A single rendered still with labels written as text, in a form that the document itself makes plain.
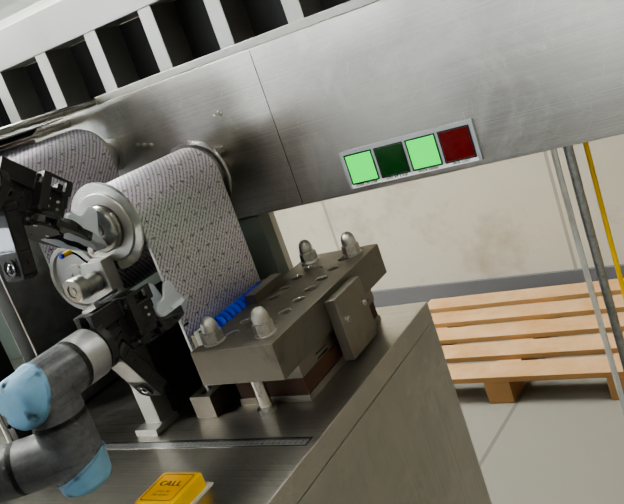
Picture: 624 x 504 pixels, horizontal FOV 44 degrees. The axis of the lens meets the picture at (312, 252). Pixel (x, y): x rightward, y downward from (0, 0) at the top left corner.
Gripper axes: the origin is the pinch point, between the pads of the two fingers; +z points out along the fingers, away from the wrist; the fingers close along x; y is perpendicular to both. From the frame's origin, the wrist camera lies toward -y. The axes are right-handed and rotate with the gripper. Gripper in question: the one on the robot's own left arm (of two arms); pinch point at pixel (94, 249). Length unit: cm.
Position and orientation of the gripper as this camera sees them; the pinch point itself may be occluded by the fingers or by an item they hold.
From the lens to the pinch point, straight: 127.1
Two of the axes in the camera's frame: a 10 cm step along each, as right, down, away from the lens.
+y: 0.5, -9.4, 3.3
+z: 5.5, 3.0, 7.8
